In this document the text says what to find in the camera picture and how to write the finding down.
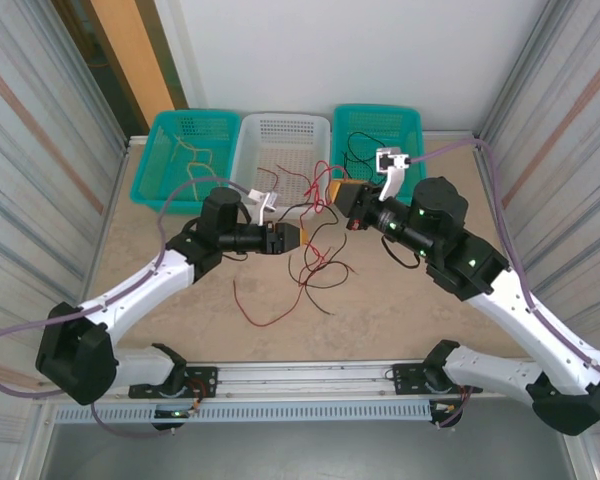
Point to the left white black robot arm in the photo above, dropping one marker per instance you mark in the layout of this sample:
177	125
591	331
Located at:
140	287

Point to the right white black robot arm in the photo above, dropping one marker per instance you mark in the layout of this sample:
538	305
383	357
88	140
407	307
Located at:
530	325

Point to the teal plastic basket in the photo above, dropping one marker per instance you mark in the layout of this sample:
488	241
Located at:
410	130
200	125

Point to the white plastic basket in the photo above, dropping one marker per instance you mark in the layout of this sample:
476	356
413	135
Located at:
280	145

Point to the orange wooden door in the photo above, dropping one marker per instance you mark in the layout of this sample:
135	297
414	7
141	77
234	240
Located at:
125	40

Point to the aluminium double mounting rail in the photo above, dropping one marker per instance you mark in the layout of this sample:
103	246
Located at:
305	377

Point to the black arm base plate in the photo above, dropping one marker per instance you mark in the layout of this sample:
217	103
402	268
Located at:
205	375
405	375

